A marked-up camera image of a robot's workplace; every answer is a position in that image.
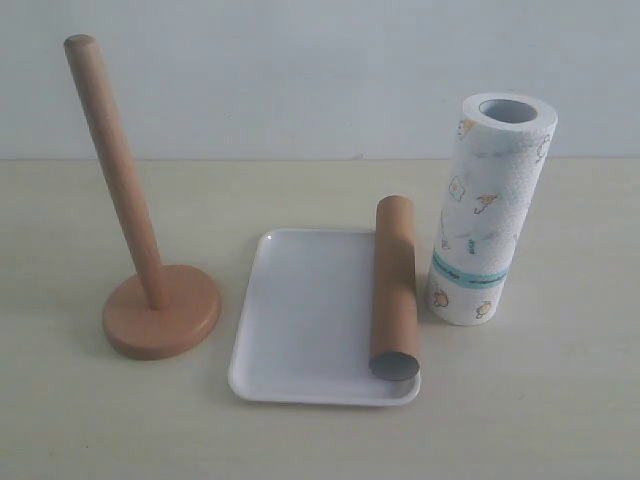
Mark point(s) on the brown cardboard tube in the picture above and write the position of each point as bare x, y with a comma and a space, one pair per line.
394, 344

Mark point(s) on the printed white paper towel roll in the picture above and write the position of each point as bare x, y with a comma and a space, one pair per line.
502, 142

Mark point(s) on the wooden paper towel holder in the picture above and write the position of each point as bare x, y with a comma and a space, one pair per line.
162, 310

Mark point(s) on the white plastic tray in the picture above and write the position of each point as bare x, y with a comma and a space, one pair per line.
304, 330

